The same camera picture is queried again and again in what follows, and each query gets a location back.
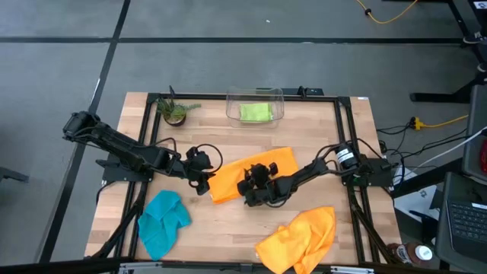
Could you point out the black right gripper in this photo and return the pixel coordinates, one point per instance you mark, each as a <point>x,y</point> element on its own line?
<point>272,190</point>

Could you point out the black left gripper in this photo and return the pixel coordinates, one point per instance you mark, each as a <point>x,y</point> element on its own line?
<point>196,171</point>

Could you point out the orange microfiber towel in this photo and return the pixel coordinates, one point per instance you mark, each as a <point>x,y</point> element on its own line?
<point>300,236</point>
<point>228,179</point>

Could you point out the teal microfiber towel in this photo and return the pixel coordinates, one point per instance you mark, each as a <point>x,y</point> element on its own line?
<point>160,228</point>

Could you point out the green microfiber towel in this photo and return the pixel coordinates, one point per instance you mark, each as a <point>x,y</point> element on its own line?
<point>255,112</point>

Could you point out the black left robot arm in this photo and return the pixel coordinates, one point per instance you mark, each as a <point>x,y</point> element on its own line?
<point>125,150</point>

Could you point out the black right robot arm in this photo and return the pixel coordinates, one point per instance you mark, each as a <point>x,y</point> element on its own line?
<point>304,175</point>

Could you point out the small potted green plant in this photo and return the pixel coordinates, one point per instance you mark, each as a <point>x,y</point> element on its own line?
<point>174,114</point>

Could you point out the clear plastic bin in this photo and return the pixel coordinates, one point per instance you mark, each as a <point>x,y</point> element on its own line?
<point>233,114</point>

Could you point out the black rig crossbar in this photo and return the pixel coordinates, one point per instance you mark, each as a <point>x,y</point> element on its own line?
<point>57,266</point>

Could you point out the brown bottle white cap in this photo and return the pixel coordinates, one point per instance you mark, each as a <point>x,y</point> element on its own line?
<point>409,253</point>

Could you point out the black furniture foot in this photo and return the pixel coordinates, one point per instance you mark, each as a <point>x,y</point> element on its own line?
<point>11,174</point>

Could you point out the black desk stand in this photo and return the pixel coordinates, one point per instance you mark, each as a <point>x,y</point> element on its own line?
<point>437,97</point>

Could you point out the dark grey laptop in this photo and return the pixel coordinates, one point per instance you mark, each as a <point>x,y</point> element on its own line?
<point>468,224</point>

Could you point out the red object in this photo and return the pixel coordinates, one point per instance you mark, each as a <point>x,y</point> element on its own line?
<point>484,156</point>

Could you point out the black aluminium table frame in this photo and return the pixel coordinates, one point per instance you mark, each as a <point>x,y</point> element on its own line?
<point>205,96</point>

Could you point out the silver metal bracket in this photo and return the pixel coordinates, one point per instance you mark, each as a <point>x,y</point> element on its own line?
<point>350,270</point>
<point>141,268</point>

